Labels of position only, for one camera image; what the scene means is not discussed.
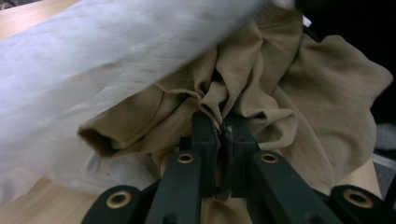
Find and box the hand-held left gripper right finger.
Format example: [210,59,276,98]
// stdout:
[219,111,344,224]

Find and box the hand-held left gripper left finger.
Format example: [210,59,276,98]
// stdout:
[145,110,220,224]

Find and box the tan garment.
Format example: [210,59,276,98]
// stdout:
[78,6,394,224]

